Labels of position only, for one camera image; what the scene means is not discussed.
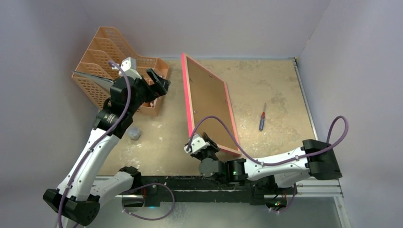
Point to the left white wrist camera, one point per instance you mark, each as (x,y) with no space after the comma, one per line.
(129,66)

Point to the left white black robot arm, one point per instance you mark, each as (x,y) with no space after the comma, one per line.
(77,200)

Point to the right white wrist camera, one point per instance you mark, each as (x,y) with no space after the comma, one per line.
(196,144)

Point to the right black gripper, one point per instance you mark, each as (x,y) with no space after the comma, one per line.
(208,149)

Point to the grey folder in organizer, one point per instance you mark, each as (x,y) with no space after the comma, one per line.
(91,78)

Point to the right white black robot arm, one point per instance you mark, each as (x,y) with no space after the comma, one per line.
(313,159)

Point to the orange plastic file organizer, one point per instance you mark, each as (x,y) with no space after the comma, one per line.
(109,44)

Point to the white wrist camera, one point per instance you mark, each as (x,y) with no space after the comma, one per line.
(129,66)
(196,144)

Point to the blue red screwdriver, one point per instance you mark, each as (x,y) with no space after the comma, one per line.
(262,118)

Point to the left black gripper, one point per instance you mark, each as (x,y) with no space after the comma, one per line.
(155,90)

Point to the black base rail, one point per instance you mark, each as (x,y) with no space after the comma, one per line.
(199,189)

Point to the pink picture frame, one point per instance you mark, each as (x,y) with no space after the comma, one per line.
(207,94)

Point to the aluminium extrusion rail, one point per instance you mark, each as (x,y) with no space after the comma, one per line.
(306,188)

